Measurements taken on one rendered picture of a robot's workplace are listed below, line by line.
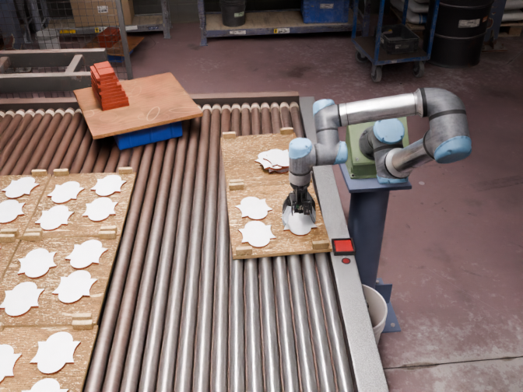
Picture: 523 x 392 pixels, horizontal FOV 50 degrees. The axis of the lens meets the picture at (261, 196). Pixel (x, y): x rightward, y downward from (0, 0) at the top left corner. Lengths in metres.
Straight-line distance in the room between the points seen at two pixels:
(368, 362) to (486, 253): 2.01
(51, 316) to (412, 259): 2.18
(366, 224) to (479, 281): 1.00
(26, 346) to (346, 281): 1.00
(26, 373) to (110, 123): 1.25
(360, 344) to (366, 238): 1.00
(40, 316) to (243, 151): 1.13
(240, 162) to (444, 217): 1.75
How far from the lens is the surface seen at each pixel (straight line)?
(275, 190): 2.26
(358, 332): 1.77
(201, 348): 1.72
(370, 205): 2.55
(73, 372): 1.72
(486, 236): 3.73
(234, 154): 2.50
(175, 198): 2.28
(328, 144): 1.88
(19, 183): 2.50
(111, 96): 2.72
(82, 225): 2.20
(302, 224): 2.08
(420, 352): 2.96
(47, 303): 1.93
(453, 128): 1.88
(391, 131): 2.26
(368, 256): 2.74
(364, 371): 1.69
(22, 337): 1.86
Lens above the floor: 2.25
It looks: 36 degrees down
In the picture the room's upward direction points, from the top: 1 degrees counter-clockwise
